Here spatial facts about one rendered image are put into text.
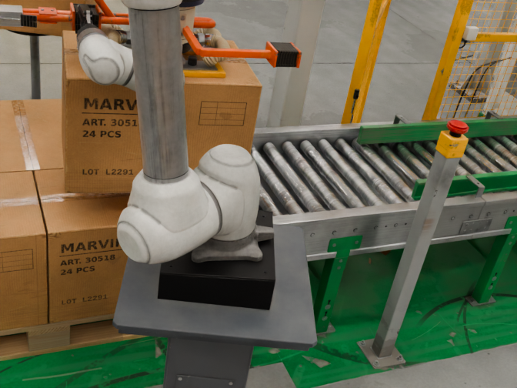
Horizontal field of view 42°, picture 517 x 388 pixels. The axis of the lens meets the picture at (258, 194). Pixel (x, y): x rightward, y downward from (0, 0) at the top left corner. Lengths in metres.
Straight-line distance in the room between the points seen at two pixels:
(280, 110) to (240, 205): 2.14
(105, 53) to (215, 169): 0.44
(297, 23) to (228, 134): 1.43
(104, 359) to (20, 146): 0.88
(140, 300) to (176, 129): 0.50
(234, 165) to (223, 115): 0.60
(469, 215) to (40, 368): 1.74
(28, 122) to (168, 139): 1.59
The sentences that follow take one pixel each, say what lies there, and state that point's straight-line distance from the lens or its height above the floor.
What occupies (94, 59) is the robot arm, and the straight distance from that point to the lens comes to 1.79.
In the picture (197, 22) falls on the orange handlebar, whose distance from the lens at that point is 2.21.
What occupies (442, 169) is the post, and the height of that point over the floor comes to 0.89.
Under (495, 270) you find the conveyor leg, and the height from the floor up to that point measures 0.20.
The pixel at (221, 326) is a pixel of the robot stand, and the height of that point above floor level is 0.75.
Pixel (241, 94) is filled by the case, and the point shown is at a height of 1.04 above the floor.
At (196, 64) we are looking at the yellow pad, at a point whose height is 1.10.
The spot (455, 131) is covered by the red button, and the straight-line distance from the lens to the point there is 2.27.
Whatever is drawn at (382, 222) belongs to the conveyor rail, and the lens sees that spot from 2.59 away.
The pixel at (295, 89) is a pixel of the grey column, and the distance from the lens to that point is 3.68.
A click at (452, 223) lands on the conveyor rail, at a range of 2.81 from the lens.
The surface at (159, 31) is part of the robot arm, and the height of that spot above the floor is 1.46.
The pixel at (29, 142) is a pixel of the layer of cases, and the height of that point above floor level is 0.54.
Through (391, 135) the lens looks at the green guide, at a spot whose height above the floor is 0.60.
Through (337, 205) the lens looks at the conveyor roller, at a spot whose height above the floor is 0.55.
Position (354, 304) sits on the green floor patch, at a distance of 3.03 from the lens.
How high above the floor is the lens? 1.91
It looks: 32 degrees down
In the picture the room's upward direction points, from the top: 10 degrees clockwise
